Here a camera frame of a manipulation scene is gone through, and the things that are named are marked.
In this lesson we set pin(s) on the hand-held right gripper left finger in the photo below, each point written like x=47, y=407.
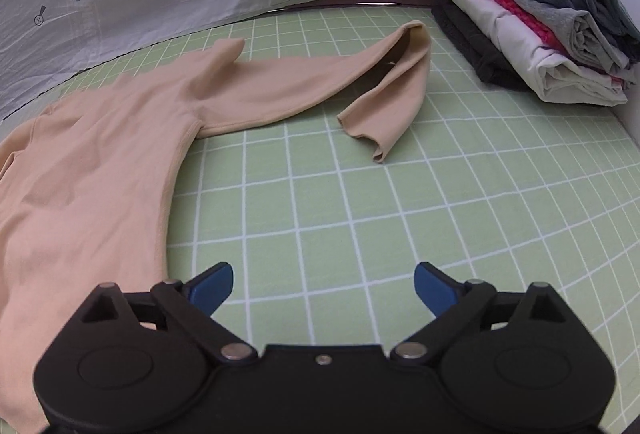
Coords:
x=216, y=286

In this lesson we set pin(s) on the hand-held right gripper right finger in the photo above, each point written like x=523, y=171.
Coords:
x=432, y=286

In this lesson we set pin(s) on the beige long-sleeve shirt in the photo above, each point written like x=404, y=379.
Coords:
x=100, y=164

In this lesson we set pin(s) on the folded dark grey garment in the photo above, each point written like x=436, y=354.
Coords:
x=470, y=44

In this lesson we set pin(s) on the folded white garment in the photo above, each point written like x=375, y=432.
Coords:
x=500, y=31

